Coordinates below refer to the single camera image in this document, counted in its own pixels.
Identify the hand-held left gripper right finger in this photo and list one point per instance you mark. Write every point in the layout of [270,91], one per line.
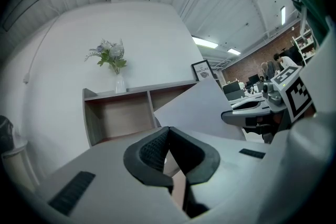
[199,162]

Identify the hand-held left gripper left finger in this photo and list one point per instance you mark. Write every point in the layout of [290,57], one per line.
[136,162]

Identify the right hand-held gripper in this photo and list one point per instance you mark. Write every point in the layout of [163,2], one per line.
[296,97]

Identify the black computer monitor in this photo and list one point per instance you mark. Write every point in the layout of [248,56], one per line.
[254,78]

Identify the wooden shelf unit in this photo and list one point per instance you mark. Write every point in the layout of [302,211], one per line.
[118,115]

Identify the black framed picture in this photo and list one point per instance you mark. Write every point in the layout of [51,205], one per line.
[202,70]

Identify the long ceiling light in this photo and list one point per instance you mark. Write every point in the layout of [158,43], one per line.
[205,42]
[283,15]
[233,51]

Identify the white ribbed vase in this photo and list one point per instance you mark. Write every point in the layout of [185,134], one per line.
[120,85]

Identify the white storage rack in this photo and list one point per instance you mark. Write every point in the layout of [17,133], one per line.
[305,46]

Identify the artificial flower bunch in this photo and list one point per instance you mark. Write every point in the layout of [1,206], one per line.
[111,53]

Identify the black ceiling bar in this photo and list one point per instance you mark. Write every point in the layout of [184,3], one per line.
[22,8]

